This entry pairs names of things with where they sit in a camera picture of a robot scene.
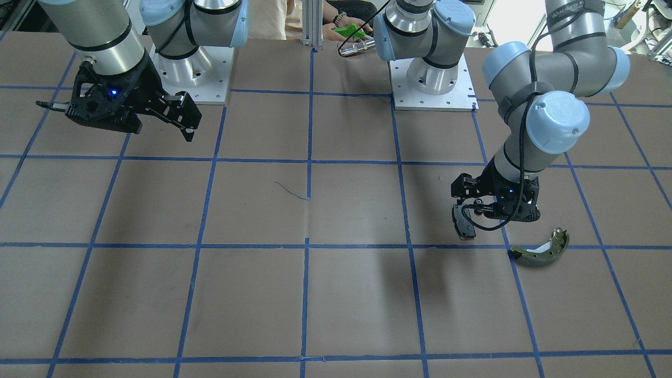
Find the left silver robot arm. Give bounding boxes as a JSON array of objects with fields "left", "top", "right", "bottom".
[{"left": 373, "top": 1, "right": 631, "bottom": 238}]

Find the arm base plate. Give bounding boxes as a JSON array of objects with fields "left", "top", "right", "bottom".
[
  {"left": 388, "top": 55, "right": 478, "bottom": 112},
  {"left": 150, "top": 45, "right": 236, "bottom": 105}
]

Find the aluminium frame post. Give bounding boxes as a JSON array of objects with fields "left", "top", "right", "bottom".
[{"left": 301, "top": 0, "right": 323, "bottom": 51}]

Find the green metal brake shoe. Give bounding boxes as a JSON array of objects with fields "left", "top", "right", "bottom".
[{"left": 510, "top": 228, "right": 570, "bottom": 267}]

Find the seated person beige shirt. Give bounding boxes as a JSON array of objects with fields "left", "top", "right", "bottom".
[{"left": 247, "top": 0, "right": 379, "bottom": 43}]

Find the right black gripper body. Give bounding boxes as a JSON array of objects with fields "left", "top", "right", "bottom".
[{"left": 66, "top": 52, "right": 182, "bottom": 134}]

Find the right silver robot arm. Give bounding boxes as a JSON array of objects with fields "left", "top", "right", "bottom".
[{"left": 37, "top": 1, "right": 249, "bottom": 142}]

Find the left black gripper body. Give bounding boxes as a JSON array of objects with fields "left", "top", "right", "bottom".
[{"left": 451, "top": 162, "right": 541, "bottom": 222}]

